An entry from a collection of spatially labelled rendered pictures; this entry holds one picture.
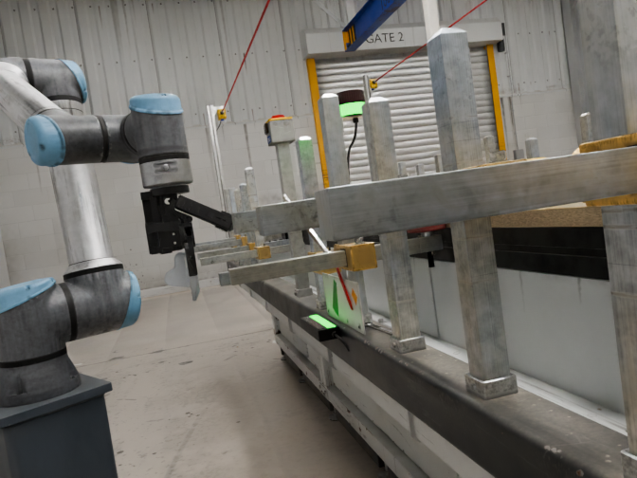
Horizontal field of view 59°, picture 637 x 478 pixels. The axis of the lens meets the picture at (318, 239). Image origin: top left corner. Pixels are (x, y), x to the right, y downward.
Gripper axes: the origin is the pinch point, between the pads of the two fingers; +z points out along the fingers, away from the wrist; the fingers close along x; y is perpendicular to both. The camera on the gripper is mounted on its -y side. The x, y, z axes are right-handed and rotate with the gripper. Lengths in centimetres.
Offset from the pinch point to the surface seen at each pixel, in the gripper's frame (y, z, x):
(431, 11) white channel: -128, -95, -135
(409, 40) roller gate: -405, -257, -732
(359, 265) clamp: -30.5, -0.6, 5.0
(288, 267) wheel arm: -17.4, -2.0, 1.5
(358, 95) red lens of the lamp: -37, -34, -1
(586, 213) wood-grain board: -52, -6, 42
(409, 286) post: -32.4, 2.2, 22.7
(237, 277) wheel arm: -7.6, -1.8, 1.5
